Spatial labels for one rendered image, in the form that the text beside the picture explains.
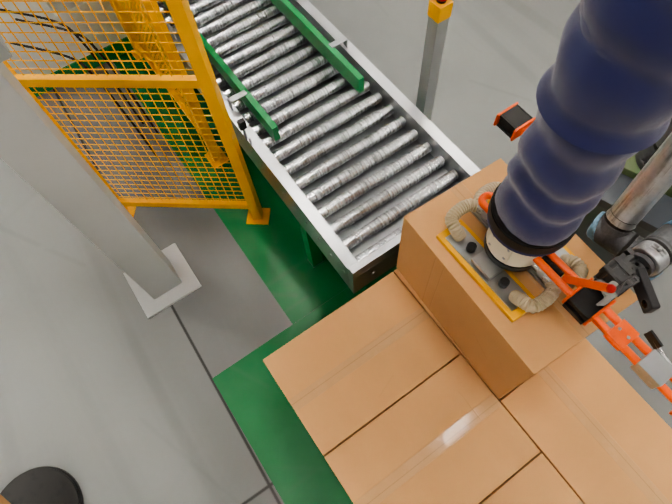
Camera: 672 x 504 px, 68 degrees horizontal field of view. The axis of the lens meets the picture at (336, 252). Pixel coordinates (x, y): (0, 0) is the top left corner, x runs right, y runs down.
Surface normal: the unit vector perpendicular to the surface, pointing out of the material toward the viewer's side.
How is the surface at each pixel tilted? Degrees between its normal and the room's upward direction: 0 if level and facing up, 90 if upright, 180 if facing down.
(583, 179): 78
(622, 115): 95
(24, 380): 0
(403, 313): 0
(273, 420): 0
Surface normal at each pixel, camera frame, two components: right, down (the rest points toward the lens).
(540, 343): -0.05, -0.43
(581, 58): -0.94, 0.13
